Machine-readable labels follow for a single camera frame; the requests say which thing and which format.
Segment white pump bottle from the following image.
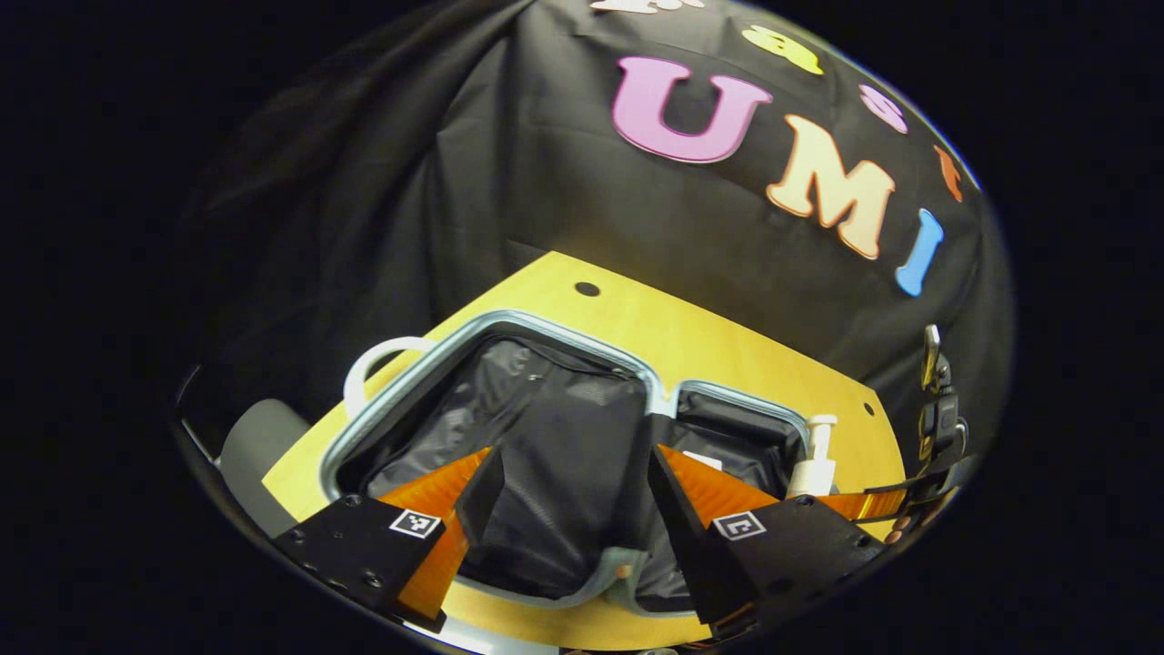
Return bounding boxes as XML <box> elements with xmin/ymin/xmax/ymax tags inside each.
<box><xmin>786</xmin><ymin>414</ymin><xmax>840</xmax><ymax>499</ymax></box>

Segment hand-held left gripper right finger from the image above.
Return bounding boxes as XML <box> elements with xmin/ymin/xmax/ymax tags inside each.
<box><xmin>647</xmin><ymin>444</ymin><xmax>889</xmax><ymax>640</ymax></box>

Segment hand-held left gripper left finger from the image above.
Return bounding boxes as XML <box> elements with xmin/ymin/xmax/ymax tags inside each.
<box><xmin>271</xmin><ymin>446</ymin><xmax>507</xmax><ymax>635</ymax></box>

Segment black backdrop cloth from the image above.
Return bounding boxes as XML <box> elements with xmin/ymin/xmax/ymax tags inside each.
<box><xmin>173</xmin><ymin>0</ymin><xmax>1015</xmax><ymax>474</ymax></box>

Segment light blue suitcase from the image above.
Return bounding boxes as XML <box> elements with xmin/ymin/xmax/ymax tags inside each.
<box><xmin>318</xmin><ymin>309</ymin><xmax>817</xmax><ymax>621</ymax></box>

